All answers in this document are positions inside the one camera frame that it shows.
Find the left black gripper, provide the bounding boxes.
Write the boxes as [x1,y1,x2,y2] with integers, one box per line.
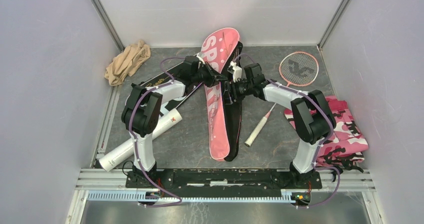
[192,62,228,89]

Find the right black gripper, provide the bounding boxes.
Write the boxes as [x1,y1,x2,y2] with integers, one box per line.
[219,78,254,105]

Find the pink sport racket bag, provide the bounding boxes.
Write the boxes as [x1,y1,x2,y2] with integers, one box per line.
[200,27,243,162]

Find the pink frame racket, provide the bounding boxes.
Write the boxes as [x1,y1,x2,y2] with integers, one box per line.
[244,51,319,148]

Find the white shuttlecock tube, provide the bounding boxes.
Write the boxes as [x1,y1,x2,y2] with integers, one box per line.
[99,108,182,172]

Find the black sport racket bag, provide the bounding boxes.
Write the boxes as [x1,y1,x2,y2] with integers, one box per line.
[131,61,202,117]

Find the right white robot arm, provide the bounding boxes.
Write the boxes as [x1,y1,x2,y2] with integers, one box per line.
[223,63,336,188]

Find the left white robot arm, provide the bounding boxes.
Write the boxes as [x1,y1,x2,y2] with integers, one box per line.
[121,55,228,188]

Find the beige crumpled cloth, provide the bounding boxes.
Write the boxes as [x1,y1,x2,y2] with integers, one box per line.
[104,39,151,87]

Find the pink camouflage cloth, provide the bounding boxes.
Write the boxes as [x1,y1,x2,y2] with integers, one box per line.
[284,95,369,173]

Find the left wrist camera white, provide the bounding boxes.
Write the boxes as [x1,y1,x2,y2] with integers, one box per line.
[195,53,205,65]

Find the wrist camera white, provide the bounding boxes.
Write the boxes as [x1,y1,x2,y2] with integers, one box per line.
[227,61,243,83]
[195,53,205,65]

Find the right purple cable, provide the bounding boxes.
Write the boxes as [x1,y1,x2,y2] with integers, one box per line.
[233,52,342,209]

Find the purple cable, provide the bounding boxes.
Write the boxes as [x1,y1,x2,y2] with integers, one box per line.
[233,52,342,209]
[127,56,190,209]

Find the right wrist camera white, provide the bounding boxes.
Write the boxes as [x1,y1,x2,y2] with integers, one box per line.
[227,61,243,83]

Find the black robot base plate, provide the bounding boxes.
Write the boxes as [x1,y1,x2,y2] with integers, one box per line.
[125,168,323,198]

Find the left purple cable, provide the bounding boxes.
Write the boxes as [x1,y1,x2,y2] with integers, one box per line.
[127,56,190,209]

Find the white slotted cable duct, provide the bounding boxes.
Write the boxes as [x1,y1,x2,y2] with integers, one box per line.
[86,190,310,204]

